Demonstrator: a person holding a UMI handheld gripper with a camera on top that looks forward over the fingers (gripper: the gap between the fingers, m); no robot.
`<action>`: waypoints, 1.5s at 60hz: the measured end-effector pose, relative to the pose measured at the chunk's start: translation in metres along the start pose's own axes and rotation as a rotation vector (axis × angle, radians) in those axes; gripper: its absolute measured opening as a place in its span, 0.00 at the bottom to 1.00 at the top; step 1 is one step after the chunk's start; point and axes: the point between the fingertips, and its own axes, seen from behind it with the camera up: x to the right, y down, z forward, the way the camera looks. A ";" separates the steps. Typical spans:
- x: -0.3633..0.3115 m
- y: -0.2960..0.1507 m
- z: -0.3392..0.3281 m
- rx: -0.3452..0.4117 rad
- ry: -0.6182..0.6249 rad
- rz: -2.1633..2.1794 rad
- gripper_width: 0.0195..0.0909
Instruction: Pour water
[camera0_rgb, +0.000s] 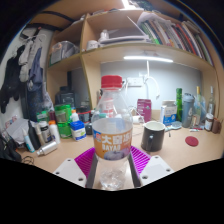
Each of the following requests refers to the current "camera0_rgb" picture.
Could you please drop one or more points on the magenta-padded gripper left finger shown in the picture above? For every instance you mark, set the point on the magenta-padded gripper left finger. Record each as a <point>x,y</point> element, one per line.
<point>83,161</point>

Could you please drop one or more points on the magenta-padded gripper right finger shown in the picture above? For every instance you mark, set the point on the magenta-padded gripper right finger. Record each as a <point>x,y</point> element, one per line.
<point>143,161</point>

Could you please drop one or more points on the clear red-capped water bottle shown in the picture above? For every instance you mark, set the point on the clear red-capped water bottle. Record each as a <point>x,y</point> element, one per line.
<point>111,140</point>

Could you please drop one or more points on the black mug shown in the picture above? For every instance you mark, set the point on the black mug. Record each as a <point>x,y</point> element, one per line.
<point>156,138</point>

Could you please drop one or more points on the small blue and white box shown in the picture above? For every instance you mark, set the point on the small blue and white box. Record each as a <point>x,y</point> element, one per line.
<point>78,131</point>

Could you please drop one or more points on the green plastic jar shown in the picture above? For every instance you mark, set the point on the green plastic jar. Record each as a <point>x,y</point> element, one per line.
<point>65,130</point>

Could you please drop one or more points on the orange-capped white bottle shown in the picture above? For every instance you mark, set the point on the orange-capped white bottle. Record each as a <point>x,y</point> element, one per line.
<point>55,135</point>

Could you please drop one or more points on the silver spray can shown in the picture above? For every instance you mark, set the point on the silver spray can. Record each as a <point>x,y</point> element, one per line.
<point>46,148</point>

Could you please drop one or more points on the magenta drink carton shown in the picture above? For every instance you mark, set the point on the magenta drink carton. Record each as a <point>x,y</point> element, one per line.
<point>144,110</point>

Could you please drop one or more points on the green lidded plastic tub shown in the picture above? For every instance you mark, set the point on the green lidded plastic tub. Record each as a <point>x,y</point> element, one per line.
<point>63,113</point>

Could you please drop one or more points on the flat round red coaster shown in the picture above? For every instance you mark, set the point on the flat round red coaster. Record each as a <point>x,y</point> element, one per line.
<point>192,141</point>

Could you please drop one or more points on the blue and white carton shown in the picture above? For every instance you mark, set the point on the blue and white carton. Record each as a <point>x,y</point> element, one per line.
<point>169,115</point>

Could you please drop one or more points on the grey drink bottle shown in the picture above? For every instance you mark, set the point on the grey drink bottle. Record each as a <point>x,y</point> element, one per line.
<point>187,111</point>

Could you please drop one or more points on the green glass bottle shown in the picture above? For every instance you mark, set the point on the green glass bottle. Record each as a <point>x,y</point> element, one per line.
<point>179,103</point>

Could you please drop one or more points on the black bag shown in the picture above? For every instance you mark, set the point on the black bag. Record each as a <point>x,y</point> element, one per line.
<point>8,150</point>

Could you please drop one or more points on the brown mug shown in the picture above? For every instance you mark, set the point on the brown mug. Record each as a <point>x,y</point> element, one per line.
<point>216,126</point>

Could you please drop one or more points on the yellow-capped glass bottle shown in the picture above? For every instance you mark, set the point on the yellow-capped glass bottle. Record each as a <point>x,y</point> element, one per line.
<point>198,100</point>

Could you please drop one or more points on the blue hanging garment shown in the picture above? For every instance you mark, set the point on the blue hanging garment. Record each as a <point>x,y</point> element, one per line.
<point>35,86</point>

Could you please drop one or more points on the clear glass bottle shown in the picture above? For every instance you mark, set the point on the clear glass bottle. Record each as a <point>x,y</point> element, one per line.
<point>211,103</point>

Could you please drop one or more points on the black hanging garment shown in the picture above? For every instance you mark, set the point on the black hanging garment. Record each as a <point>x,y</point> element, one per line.
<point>10,83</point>

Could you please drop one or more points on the light grey hanging garment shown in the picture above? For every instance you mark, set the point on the light grey hanging garment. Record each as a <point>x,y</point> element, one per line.
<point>30,60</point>

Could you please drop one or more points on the wooden shelf unit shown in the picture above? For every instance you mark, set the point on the wooden shelf unit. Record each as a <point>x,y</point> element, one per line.
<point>166,33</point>

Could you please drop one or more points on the white wall power socket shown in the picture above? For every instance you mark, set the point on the white wall power socket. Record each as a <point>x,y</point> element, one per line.
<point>135,82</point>

